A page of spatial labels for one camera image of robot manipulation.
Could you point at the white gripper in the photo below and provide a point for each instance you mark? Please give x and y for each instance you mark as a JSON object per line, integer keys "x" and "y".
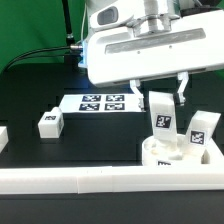
{"x": 132, "y": 40}

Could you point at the white round stool seat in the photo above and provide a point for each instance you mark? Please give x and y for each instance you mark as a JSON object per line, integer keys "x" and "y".
{"x": 179, "y": 153}

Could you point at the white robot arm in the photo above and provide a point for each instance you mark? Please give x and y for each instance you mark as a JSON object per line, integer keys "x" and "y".
{"x": 130, "y": 41}

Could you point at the white marker sheet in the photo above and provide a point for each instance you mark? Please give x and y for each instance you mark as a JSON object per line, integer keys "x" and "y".
{"x": 100, "y": 103}

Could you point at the black vertical pole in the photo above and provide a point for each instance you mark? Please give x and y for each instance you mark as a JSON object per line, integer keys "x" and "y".
{"x": 69, "y": 34}

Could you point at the white U-shaped fence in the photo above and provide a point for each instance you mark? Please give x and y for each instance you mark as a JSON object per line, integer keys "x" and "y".
{"x": 209, "y": 175}

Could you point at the white block left edge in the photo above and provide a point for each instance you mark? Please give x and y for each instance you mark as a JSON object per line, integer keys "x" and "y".
{"x": 3, "y": 137}

